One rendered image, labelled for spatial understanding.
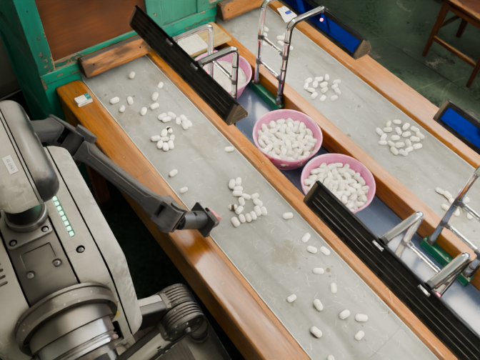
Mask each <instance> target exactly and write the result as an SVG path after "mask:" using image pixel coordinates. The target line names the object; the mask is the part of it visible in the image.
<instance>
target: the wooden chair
mask: <svg viewBox="0 0 480 360"><path fill-rule="evenodd" d="M448 11H451V12H453V13H455V14H456V15H455V16H453V17H451V18H450V19H447V20H446V21H444V19H445V17H446V15H447V13H448ZM459 18H462V20H461V23H460V26H459V29H458V31H457V33H456V36H457V37H459V38H460V37H462V36H463V33H464V31H465V28H466V26H467V24H468V22H469V23H470V24H472V25H473V26H475V27H476V28H478V29H480V0H444V2H443V4H442V6H441V9H440V11H439V14H438V16H437V18H436V21H435V24H434V26H433V29H432V30H431V33H430V36H429V38H428V41H427V43H426V46H425V48H424V51H423V53H422V56H426V55H427V54H428V52H429V49H430V48H431V45H432V44H433V42H434V41H435V42H436V43H438V44H440V45H441V46H443V47H444V48H445V49H447V50H448V51H450V52H451V53H453V54H454V55H456V56H457V57H459V58H460V59H461V60H463V61H465V62H466V63H467V64H469V65H470V66H472V67H474V70H473V71H472V73H471V76H470V77H469V80H468V82H467V84H466V87H468V88H469V87H471V85H472V84H473V82H474V80H475V78H476V77H477V75H478V73H479V72H480V57H479V59H478V61H477V62H475V61H473V60H471V59H470V58H469V57H467V56H465V55H464V54H462V53H461V52H460V51H458V50H456V49H455V48H454V47H452V46H451V45H449V44H448V43H446V42H445V41H443V40H442V39H440V38H439V37H437V36H436V35H437V34H438V32H439V29H440V28H441V27H443V26H446V25H447V24H450V23H451V22H453V21H455V20H457V19H459Z"/></svg>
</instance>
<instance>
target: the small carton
mask: <svg viewBox="0 0 480 360"><path fill-rule="evenodd" d="M74 101H75V103H76V104H77V105H78V107H80V106H83V105H85V104H88V103H90V102H92V101H93V99H92V97H91V96H90V95H89V93H86V94H84V95H81V96H79V97H76V98H75V99H74Z"/></svg>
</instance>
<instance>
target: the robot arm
mask: <svg viewBox="0 0 480 360"><path fill-rule="evenodd" d="M30 122H31V124H32V126H33V128H34V131H35V132H36V134H37V136H38V138H39V140H40V142H46V141H47V142H48V143H50V144H51V145H52V146H57V147H61V148H65V149H66V150H67V151H68V152H69V153H70V155H71V157H72V159H73V160H74V163H75V164H76V166H80V164H81V163H82V162H84V163H85V164H87V165H89V166H90V167H91V168H92V169H94V170H95V171H97V172H98V173H99V174H101V175H102V176H103V177H104V178H105V179H107V180H108V181H110V182H111V183H112V184H113V185H114V186H116V187H117V188H118V189H120V190H121V191H122V192H124V193H125V194H126V195H127V196H129V197H130V198H131V199H133V200H134V201H135V202H136V203H137V204H138V205H139V206H140V207H141V208H142V209H143V210H144V212H145V213H146V214H147V215H149V216H150V217H151V218H150V219H151V220H152V221H153V222H155V223H156V228H157V229H158V230H159V231H162V232H164V233H169V232H171V233H173V232H174V230H175V229H176V230H186V229H198V231H199V232H200V233H201V235H202V236H203V237H204V238H206V237H208V236H209V235H210V232H211V230H212V229H213V228H215V227H216V226H218V225H219V221H220V220H221V217H220V216H219V215H218V214H216V213H215V212H214V211H212V210H211V209H210V208H209V207H206V208H204V207H203V206H202V205H201V204H200V203H201V202H196V203H195V205H194V207H193V208H192V209H191V211H187V210H186V209H185V208H184V207H183V206H182V205H181V204H179V203H178V202H177V201H176V200H175V199H174V198H172V197H171V196H170V195H166V196H162V195H159V194H157V193H155V192H153V191H152V190H150V189H148V188H147V187H146V186H144V185H143V184H142V183H141V182H140V181H138V180H137V179H135V178H134V177H133V176H132V175H131V174H129V173H128V172H126V171H125V170H123V169H122V168H121V167H120V166H118V165H117V164H116V163H114V162H113V161H112V160H111V159H109V158H108V157H107V156H105V155H104V154H103V153H102V152H101V151H100V150H99V149H98V148H97V147H96V145H95V144H94V142H95V141H96V140H97V138H98V137H97V136H95V135H94V134H93V133H91V132H90V131H89V130H88V129H86V128H85V127H83V126H81V125H77V127H76V128H75V127H74V126H72V125H70V124H68V123H66V122H65V121H63V120H61V119H60V118H58V117H56V116H54V115H53V114H50V115H49V117H48V118H47V119H44V120H37V121H30ZM61 135H62V136H61Z"/></svg>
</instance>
